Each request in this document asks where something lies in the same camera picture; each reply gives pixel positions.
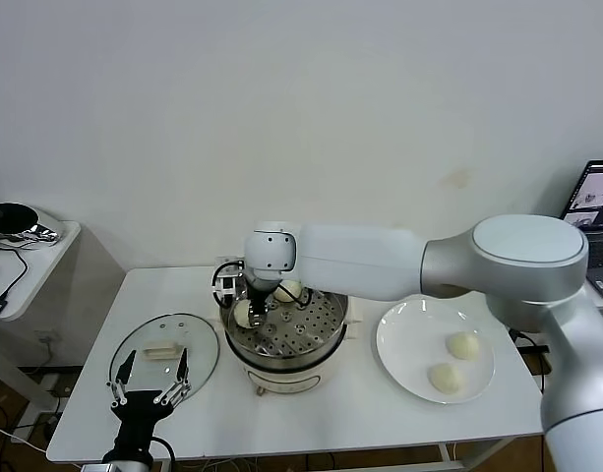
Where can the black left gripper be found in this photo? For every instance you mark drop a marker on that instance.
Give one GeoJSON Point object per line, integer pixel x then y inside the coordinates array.
{"type": "Point", "coordinates": [138, 408]}

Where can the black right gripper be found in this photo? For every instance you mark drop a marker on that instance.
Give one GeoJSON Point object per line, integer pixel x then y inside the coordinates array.
{"type": "Point", "coordinates": [262, 290]}

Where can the white steamed baozi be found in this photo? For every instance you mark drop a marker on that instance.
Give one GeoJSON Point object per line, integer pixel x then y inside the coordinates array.
{"type": "Point", "coordinates": [288, 294]}
{"type": "Point", "coordinates": [242, 314]}
{"type": "Point", "coordinates": [447, 378]}
{"type": "Point", "coordinates": [462, 345]}

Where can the round glass pot lid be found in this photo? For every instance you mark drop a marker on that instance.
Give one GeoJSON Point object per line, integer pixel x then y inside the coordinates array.
{"type": "Point", "coordinates": [198, 344]}

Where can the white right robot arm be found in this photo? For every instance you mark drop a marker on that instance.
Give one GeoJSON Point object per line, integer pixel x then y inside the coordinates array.
{"type": "Point", "coordinates": [379, 260]}

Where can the stainless steel steamer basket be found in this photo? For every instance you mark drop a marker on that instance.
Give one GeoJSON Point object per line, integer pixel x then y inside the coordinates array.
{"type": "Point", "coordinates": [306, 334]}

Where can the cream electric cooking pot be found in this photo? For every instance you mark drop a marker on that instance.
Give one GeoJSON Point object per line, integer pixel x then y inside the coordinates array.
{"type": "Point", "coordinates": [291, 383]}

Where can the white round plate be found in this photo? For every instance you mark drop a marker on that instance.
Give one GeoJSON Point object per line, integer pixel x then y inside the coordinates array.
{"type": "Point", "coordinates": [404, 334]}

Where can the white side table with headset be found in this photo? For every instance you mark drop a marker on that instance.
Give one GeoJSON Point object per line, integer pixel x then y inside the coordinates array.
{"type": "Point", "coordinates": [35, 265]}

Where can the shiny chrome black device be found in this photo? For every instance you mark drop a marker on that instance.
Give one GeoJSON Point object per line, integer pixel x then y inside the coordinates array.
{"type": "Point", "coordinates": [16, 218]}

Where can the grey open laptop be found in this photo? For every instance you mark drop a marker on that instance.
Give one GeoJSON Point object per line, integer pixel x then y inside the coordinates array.
{"type": "Point", "coordinates": [601, 255]}

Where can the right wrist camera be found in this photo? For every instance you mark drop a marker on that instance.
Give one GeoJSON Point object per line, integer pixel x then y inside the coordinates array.
{"type": "Point", "coordinates": [228, 284]}

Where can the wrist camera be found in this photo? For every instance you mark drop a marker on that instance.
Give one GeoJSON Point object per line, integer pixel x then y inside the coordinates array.
{"type": "Point", "coordinates": [228, 284]}
{"type": "Point", "coordinates": [92, 468]}

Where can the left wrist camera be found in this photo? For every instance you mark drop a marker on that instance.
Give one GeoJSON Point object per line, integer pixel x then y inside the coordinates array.
{"type": "Point", "coordinates": [92, 468]}

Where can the white wall socket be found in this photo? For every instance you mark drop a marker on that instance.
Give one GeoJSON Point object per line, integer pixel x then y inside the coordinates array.
{"type": "Point", "coordinates": [47, 338]}

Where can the white main table frame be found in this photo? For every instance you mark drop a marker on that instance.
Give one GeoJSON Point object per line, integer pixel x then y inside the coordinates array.
{"type": "Point", "coordinates": [445, 452]}

